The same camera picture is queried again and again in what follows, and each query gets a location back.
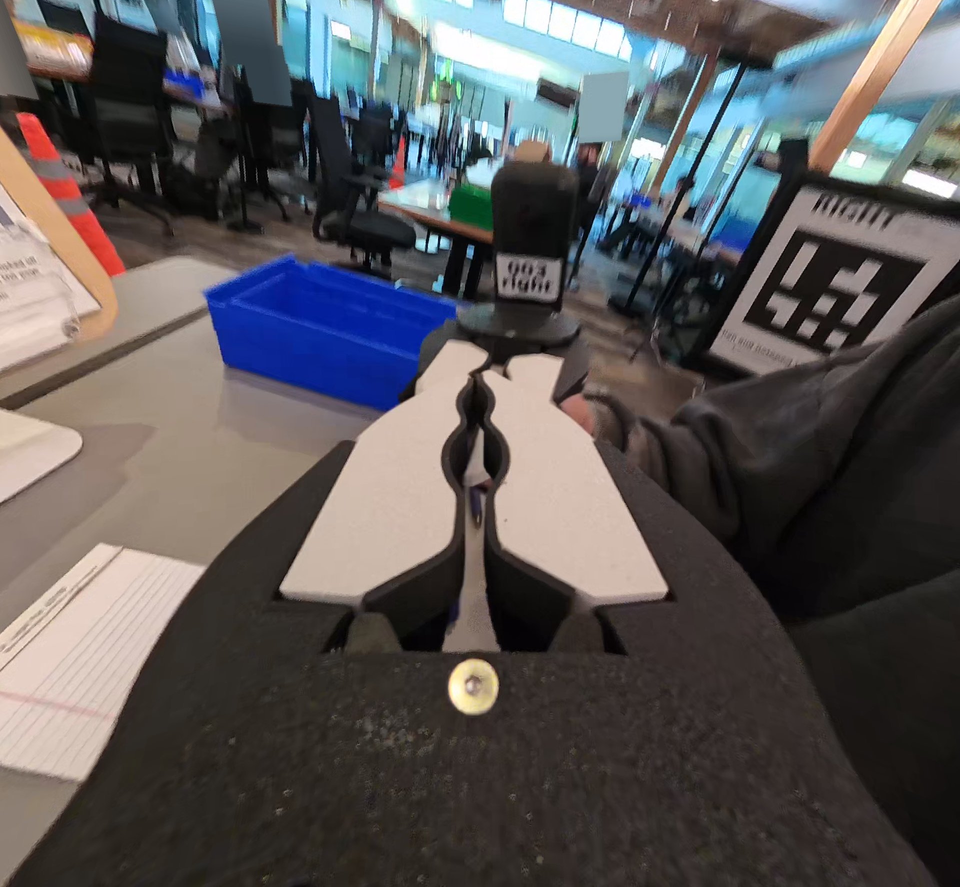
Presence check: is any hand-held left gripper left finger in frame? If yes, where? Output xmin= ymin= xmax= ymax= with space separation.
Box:
xmin=277 ymin=375 xmax=479 ymax=653

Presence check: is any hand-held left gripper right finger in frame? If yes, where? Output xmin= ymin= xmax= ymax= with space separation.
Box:
xmin=482 ymin=368 xmax=670 ymax=653

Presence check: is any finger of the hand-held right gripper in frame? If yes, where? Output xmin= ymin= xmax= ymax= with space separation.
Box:
xmin=504 ymin=354 xmax=567 ymax=408
xmin=414 ymin=339 xmax=489 ymax=397

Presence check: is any blue pen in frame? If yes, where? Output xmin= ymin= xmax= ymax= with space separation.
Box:
xmin=448 ymin=478 xmax=494 ymax=614

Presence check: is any blue plastic bin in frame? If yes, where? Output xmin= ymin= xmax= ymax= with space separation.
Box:
xmin=204 ymin=253 xmax=460 ymax=412

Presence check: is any white lined notepad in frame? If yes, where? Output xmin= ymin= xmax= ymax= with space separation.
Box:
xmin=0 ymin=543 xmax=207 ymax=783

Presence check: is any person's right forearm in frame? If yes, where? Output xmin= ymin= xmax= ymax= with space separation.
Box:
xmin=600 ymin=294 xmax=960 ymax=622

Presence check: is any person's right hand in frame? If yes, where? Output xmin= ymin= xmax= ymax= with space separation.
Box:
xmin=558 ymin=390 xmax=627 ymax=449

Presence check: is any green plastic bin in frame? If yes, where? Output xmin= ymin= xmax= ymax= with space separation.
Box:
xmin=447 ymin=184 xmax=498 ymax=233

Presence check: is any wooden table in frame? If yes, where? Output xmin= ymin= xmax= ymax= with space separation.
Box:
xmin=377 ymin=178 xmax=498 ymax=299

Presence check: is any black office chair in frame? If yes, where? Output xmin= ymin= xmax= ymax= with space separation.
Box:
xmin=88 ymin=13 xmax=177 ymax=237
xmin=228 ymin=69 xmax=316 ymax=224
xmin=309 ymin=93 xmax=418 ymax=281

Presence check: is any black and white marker board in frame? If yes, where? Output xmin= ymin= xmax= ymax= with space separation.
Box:
xmin=703 ymin=178 xmax=960 ymax=387

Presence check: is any wooden pillar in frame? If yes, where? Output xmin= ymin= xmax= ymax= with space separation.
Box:
xmin=808 ymin=0 xmax=960 ymax=176

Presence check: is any clear acrylic sign holder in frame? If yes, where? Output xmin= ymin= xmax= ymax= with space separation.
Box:
xmin=0 ymin=182 xmax=102 ymax=372

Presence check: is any orange traffic cone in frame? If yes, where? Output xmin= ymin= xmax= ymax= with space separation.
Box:
xmin=16 ymin=112 xmax=126 ymax=278

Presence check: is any wooden sign stand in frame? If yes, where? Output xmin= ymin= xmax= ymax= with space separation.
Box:
xmin=0 ymin=125 xmax=120 ymax=342

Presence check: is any white rounded base plate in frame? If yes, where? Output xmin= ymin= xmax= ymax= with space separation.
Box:
xmin=0 ymin=407 xmax=84 ymax=506

